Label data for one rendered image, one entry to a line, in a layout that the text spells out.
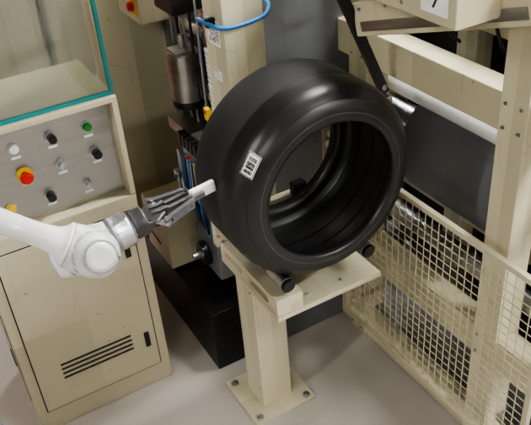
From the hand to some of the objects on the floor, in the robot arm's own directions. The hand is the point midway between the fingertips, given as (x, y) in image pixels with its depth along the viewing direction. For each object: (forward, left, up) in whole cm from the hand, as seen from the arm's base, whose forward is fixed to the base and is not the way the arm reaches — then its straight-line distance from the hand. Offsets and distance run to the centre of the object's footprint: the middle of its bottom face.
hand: (202, 190), depth 186 cm
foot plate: (+35, +33, -123) cm, 132 cm away
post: (+35, +33, -123) cm, 132 cm away
